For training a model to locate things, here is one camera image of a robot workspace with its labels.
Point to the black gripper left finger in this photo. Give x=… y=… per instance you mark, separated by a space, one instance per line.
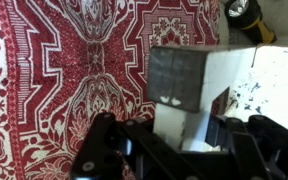
x=117 y=150

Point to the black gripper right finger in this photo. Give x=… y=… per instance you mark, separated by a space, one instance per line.
x=267 y=146

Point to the white wooden child chair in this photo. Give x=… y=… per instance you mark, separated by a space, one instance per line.
x=277 y=76

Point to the red patterned cushion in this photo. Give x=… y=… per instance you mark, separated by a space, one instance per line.
x=50 y=66

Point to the yellow black flashlight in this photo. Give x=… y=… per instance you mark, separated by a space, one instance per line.
x=247 y=16

